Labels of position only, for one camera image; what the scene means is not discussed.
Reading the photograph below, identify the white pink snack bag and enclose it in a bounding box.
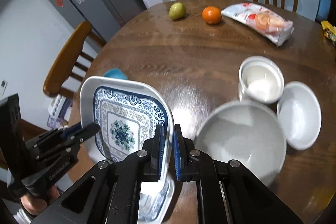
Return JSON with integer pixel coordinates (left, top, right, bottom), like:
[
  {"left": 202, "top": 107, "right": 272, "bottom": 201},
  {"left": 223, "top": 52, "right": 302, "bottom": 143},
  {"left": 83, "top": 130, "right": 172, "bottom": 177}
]
[{"left": 221, "top": 3, "right": 294, "bottom": 46}]

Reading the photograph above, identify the large white bowl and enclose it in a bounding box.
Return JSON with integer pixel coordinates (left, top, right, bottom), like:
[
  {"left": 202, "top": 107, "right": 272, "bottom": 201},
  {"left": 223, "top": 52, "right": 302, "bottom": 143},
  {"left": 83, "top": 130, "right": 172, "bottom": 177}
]
[{"left": 196, "top": 100, "right": 287, "bottom": 188}]

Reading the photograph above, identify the green pear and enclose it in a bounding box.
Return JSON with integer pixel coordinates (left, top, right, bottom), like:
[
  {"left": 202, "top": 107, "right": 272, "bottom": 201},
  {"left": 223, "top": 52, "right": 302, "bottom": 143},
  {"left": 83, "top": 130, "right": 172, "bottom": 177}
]
[{"left": 168, "top": 2, "right": 187, "bottom": 20}]

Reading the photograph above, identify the orange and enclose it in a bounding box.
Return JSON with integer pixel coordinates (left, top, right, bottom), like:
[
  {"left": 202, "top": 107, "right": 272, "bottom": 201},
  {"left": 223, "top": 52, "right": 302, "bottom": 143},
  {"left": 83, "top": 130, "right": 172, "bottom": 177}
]
[{"left": 202, "top": 6, "right": 222, "bottom": 25}]

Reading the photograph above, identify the small white dish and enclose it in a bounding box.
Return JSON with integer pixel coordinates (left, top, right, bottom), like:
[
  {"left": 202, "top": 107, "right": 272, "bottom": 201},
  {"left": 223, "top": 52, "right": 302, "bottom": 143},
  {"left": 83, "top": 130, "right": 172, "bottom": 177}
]
[{"left": 277, "top": 81, "right": 322, "bottom": 150}]

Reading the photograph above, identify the yellow snack packet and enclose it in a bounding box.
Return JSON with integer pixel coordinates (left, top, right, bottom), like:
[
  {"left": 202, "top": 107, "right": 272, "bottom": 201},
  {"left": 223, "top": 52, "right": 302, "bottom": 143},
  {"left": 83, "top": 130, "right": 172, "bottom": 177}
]
[{"left": 321, "top": 21, "right": 336, "bottom": 43}]

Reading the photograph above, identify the light blue dish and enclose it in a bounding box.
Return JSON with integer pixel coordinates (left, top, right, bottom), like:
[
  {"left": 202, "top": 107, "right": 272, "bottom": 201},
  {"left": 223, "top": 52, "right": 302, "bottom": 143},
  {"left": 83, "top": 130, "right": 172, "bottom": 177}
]
[{"left": 103, "top": 69, "right": 129, "bottom": 81}]

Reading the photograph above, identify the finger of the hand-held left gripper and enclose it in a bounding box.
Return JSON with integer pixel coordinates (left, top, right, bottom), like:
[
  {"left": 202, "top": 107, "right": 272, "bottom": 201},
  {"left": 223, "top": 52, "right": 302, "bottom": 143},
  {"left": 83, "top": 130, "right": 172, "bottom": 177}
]
[
  {"left": 35, "top": 122, "right": 100, "bottom": 161},
  {"left": 31, "top": 123, "right": 82, "bottom": 149}
]

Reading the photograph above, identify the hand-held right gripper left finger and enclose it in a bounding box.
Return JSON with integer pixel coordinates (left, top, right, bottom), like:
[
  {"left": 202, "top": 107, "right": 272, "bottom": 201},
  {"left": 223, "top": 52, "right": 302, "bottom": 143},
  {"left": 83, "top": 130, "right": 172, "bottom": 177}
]
[{"left": 30, "top": 124, "right": 168, "bottom": 224}]

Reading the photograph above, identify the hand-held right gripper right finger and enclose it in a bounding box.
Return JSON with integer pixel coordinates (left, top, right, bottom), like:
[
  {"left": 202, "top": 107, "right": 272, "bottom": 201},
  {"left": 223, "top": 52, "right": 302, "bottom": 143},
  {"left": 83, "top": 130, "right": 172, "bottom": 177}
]
[{"left": 172, "top": 124, "right": 305, "bottom": 224}]

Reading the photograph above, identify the person's left hand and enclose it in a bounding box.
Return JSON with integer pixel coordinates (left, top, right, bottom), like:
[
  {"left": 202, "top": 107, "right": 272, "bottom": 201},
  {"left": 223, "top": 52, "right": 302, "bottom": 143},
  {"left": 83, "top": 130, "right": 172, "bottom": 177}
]
[{"left": 19, "top": 189, "right": 57, "bottom": 216}]

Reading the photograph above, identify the white ceramic cup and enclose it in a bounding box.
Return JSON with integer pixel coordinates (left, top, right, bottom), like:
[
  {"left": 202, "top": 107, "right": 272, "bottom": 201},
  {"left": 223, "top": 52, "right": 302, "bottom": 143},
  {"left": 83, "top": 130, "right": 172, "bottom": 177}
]
[{"left": 238, "top": 55, "right": 285, "bottom": 104}]

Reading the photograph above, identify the blue patterned square plate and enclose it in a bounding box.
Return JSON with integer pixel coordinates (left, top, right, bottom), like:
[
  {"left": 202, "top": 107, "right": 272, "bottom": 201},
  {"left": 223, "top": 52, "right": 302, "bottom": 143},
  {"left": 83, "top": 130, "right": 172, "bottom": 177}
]
[{"left": 79, "top": 76, "right": 176, "bottom": 223}]

